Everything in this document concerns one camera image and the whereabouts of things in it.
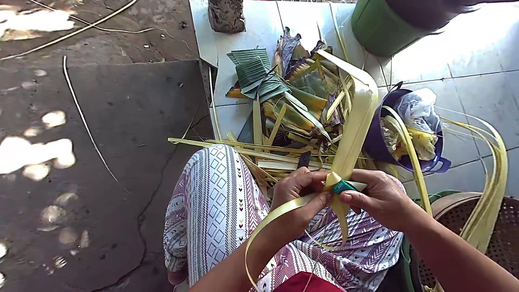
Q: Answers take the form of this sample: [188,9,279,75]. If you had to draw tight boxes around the rough brown block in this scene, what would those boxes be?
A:
[208,0,246,34]

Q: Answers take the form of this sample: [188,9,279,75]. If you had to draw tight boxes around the thin white strip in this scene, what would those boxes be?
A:
[62,55,131,194]

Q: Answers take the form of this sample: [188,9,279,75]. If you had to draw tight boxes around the person's body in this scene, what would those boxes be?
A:
[273,272,346,292]

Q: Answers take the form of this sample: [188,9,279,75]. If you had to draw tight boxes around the small green stapler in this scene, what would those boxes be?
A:
[332,180,358,195]

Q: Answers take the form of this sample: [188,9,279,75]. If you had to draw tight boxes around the long curved green leaf strip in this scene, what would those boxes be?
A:
[382,105,433,217]

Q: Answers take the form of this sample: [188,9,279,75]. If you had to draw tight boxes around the clear plastic bag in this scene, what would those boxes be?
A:
[395,88,442,136]

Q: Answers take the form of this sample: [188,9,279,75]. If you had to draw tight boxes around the purple plastic basket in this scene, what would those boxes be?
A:
[362,81,452,174]

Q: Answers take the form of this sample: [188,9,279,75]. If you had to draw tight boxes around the long thick pale cane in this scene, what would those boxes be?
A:
[0,0,138,61]

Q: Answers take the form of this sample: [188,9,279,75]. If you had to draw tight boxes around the person's right hand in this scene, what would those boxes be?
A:
[340,169,418,233]

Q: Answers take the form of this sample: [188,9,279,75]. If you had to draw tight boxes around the brown woven basket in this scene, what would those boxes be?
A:
[410,191,519,292]

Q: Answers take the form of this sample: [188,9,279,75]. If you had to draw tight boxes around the person's right forearm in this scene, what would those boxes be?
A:
[399,203,519,292]

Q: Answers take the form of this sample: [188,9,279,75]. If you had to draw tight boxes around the pile of palm strips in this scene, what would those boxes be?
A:
[168,79,378,199]

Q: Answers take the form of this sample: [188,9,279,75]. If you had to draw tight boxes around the pile of banana leaves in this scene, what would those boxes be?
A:
[226,27,353,152]

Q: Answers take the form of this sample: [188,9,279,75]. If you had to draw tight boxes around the person's left forearm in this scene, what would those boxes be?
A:
[190,207,304,292]

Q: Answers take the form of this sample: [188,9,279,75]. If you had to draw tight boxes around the thin pale twig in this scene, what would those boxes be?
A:
[28,0,155,34]

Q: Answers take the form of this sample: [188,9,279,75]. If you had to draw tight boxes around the person's legs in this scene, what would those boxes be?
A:
[163,144,406,292]

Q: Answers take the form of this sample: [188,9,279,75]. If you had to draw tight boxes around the person's left hand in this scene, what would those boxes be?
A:
[271,167,333,233]

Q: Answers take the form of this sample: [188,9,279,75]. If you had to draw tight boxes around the large green bucket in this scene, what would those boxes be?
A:
[351,0,448,57]

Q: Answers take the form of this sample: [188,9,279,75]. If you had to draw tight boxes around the pale palm leaf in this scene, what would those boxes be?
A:
[244,49,379,292]

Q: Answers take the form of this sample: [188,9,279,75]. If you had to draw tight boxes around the bundle of yellowish leaf strips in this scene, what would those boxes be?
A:
[434,106,508,255]

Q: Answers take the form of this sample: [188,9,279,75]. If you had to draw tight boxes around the yellow plastic bag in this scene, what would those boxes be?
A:
[407,127,439,161]

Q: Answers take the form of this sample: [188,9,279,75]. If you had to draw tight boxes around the green plastic basin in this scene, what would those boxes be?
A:
[399,189,461,292]

